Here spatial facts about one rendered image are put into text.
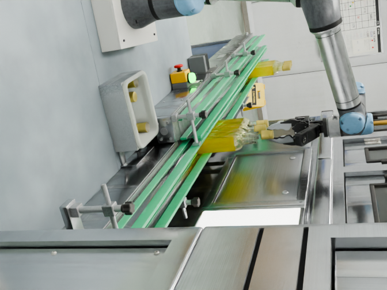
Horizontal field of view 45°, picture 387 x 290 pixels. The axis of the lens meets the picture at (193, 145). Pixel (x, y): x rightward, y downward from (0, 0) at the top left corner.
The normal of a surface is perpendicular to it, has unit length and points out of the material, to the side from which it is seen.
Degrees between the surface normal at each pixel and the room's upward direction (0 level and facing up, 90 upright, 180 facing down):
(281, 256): 90
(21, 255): 90
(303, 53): 90
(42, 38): 0
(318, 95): 90
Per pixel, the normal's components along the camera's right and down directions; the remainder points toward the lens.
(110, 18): -0.29, 0.29
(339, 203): -0.19, -0.92
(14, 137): 0.94, -0.07
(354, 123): -0.31, 0.53
